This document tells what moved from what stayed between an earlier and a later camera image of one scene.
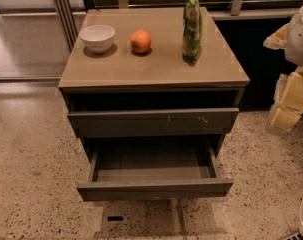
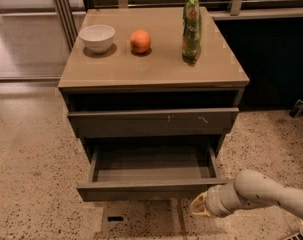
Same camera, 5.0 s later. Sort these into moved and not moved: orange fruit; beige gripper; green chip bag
Moved: beige gripper
Not moved: green chip bag; orange fruit
